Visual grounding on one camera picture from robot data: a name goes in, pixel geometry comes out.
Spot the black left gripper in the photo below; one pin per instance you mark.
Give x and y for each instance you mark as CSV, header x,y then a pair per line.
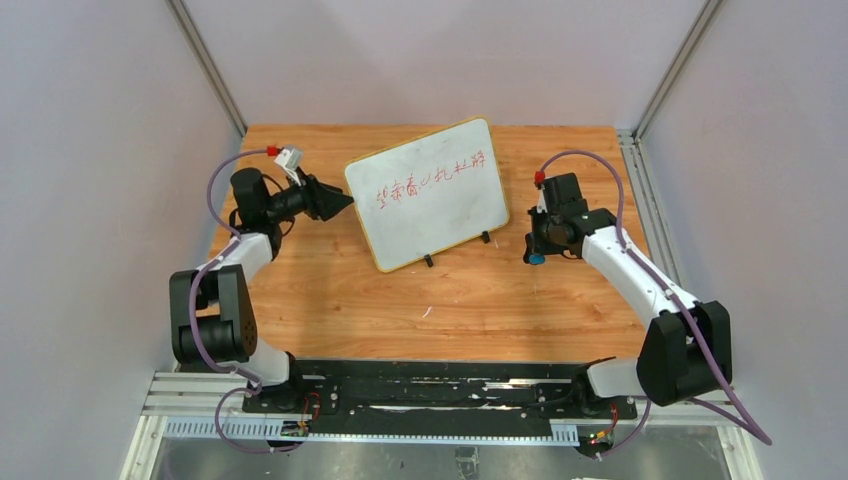
x,y
315,200

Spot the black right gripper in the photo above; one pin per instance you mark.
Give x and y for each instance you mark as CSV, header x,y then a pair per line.
x,y
536,240

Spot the blue black whiteboard eraser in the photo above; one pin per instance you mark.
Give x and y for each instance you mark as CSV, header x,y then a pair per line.
x,y
532,255

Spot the yellow framed whiteboard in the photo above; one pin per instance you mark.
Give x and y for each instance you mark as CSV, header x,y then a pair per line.
x,y
428,194

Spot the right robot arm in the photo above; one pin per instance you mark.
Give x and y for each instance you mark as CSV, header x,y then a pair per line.
x,y
686,351

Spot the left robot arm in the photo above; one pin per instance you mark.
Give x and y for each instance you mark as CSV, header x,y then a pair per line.
x,y
213,322

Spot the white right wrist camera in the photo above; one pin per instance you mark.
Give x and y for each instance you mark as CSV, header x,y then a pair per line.
x,y
541,206

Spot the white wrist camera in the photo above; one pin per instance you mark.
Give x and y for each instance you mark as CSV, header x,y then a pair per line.
x,y
541,206
289,159

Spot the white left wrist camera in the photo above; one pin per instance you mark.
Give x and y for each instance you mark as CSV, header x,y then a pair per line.
x,y
289,159

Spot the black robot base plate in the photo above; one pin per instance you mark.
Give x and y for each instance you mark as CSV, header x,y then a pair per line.
x,y
442,399

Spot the aluminium frame rails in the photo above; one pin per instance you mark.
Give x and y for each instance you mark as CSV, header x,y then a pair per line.
x,y
192,426

